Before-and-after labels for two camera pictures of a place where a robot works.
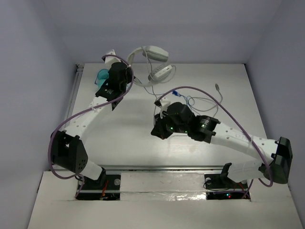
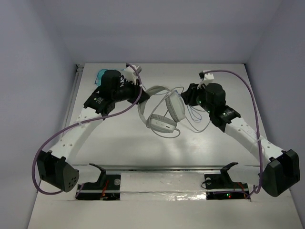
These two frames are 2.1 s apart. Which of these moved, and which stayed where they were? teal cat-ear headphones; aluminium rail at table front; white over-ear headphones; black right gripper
Moved: white over-ear headphones; black right gripper
Stayed: teal cat-ear headphones; aluminium rail at table front
